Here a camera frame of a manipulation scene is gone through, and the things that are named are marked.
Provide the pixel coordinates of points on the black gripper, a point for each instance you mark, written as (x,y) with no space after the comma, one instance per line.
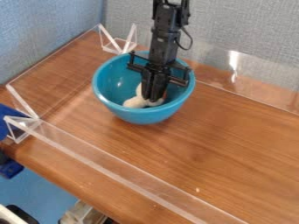
(160,67)

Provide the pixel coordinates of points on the white and brown toy mushroom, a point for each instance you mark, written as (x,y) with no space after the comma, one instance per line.
(138,102)

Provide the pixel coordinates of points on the blue bowl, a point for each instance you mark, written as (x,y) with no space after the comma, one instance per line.
(114,86)

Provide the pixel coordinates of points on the clear acrylic barrier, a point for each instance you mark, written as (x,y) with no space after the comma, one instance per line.
(220,164)

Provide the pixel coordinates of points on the blue clamp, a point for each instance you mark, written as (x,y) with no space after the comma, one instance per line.
(10,167)

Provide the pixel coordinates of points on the clear plastic object under table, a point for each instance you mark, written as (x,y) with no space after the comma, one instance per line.
(82,214)

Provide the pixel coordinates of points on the black and white object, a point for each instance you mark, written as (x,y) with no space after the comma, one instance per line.
(14,215)

